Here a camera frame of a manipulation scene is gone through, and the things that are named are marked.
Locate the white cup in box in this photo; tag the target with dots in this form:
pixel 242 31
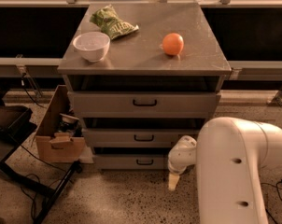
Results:
pixel 68 119

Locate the green chip bag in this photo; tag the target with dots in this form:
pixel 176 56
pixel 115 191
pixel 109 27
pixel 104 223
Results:
pixel 109 22

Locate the grey middle drawer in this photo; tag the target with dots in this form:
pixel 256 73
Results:
pixel 135 138

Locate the white bowl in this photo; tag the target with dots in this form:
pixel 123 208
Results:
pixel 92 46

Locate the grey metal railing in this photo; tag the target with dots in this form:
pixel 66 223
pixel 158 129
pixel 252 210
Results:
pixel 233 44

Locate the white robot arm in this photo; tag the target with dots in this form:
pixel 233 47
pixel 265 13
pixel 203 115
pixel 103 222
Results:
pixel 228 154

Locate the grey metal drawer cabinet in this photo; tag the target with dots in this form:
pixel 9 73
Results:
pixel 137 63

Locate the grey drawer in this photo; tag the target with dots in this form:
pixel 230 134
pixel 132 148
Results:
pixel 130 162
pixel 143 104
pixel 135 138

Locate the brown cardboard box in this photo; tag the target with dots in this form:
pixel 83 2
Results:
pixel 53 146

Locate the grey bottom drawer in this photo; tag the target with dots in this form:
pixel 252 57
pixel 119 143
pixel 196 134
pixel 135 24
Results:
pixel 130 162

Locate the grey top drawer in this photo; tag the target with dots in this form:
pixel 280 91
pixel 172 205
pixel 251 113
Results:
pixel 143 104

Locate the orange fruit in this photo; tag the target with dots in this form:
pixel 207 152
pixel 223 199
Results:
pixel 172 44

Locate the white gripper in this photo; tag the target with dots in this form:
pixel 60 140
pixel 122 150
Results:
pixel 177 162

